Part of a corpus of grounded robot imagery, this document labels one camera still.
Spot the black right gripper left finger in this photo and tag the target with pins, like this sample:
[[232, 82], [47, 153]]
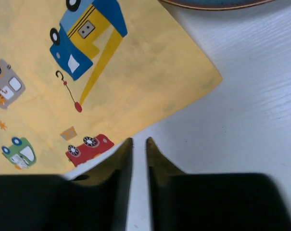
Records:
[[96, 200]]

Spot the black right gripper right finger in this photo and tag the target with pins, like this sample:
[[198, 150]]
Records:
[[180, 201]]

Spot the teal round plate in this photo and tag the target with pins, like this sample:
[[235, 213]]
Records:
[[215, 5]]

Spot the yellow cartoon print cloth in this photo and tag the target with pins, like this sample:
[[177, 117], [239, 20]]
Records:
[[79, 76]]

